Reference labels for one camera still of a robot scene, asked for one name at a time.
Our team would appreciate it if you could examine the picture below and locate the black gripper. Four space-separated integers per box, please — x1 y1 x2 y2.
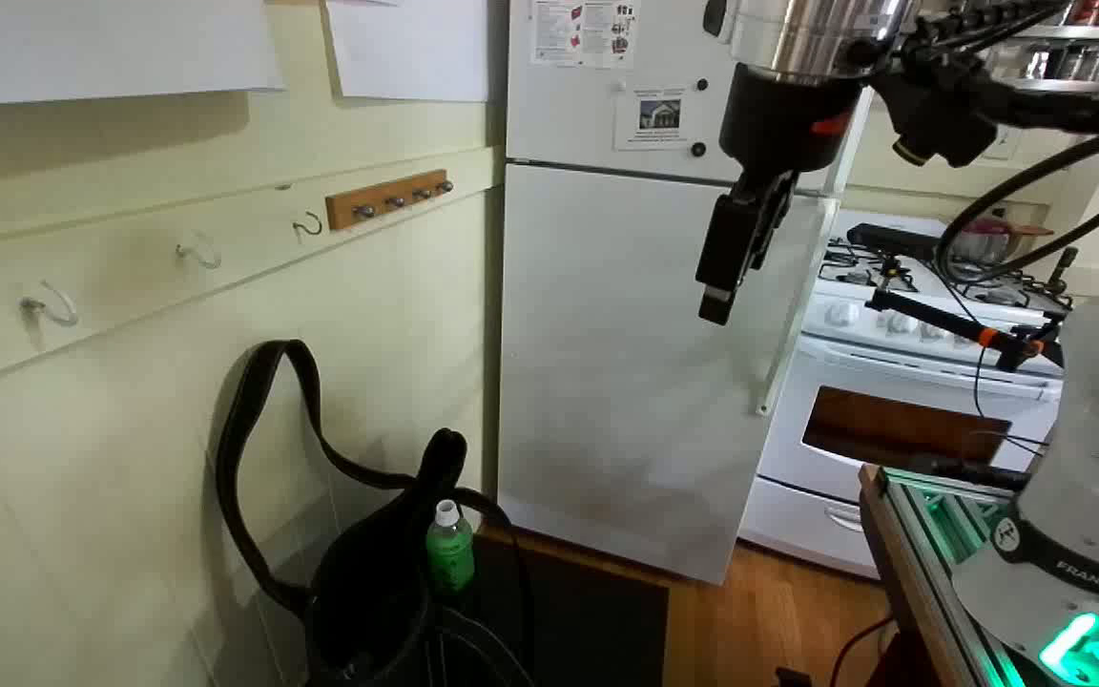
693 173 793 325

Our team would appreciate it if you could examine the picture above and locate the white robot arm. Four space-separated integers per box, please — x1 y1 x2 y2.
693 0 1099 687

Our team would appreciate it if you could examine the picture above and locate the green plastic bottle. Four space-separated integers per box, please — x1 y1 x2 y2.
424 501 479 590

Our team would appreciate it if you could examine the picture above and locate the black tote bag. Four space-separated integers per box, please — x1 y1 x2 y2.
214 338 534 687

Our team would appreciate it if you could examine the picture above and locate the white kitchen stove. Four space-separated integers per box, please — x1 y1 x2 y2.
738 208 1062 576

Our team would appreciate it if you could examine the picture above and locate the white refrigerator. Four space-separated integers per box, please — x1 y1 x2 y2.
495 0 868 585

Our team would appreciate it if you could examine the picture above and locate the wooden peg rack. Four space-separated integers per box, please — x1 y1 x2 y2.
323 166 453 228

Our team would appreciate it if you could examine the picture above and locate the white paper sheet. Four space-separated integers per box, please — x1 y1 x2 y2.
0 0 284 102
323 0 489 102

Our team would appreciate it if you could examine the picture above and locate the black side table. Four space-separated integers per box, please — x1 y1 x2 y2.
470 533 669 687

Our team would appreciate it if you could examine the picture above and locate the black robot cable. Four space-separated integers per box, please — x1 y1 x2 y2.
868 23 1099 278

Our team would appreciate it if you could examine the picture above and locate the white wall hook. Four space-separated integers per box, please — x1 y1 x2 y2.
176 239 220 270
21 282 79 329
289 208 323 238

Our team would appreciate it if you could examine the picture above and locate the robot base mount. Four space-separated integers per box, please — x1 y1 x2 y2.
858 464 1099 687

